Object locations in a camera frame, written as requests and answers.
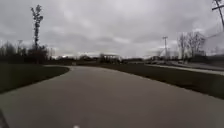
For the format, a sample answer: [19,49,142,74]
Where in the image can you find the building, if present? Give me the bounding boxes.
[99,53,123,64]

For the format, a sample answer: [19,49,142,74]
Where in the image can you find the grey paved path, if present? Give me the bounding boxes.
[0,65,224,128]

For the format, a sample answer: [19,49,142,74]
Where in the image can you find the dark grass stretch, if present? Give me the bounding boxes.
[0,63,70,95]
[79,63,224,100]

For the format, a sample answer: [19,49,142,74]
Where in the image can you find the pale road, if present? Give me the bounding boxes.
[146,63,224,76]

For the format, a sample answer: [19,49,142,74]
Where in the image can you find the bare trees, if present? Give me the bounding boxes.
[176,31,208,63]

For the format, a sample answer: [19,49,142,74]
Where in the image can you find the tall thin tree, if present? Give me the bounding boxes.
[30,4,44,51]

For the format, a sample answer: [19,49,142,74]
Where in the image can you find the row of trees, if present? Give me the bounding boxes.
[0,39,56,65]

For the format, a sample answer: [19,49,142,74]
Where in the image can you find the utility pole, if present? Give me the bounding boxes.
[211,0,224,29]

